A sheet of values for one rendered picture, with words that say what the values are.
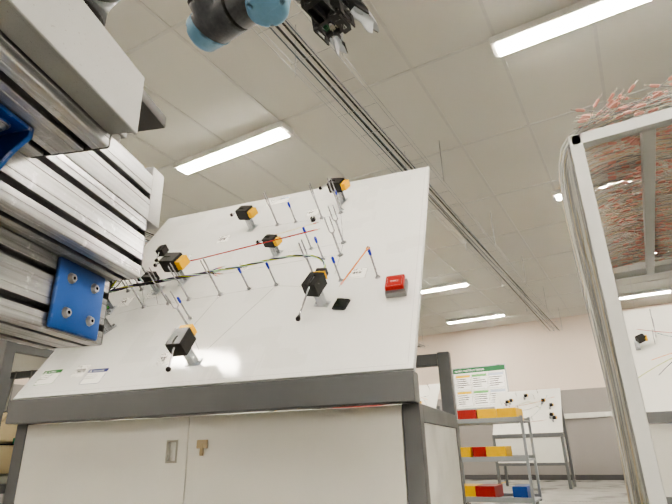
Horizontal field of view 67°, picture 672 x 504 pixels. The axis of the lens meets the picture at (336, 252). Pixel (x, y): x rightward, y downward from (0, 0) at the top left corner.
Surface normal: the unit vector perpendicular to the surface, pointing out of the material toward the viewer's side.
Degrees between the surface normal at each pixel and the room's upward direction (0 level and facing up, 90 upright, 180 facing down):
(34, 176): 90
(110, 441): 90
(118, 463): 90
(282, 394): 90
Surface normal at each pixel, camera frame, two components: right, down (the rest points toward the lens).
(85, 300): 0.98, -0.09
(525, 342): -0.50, -0.30
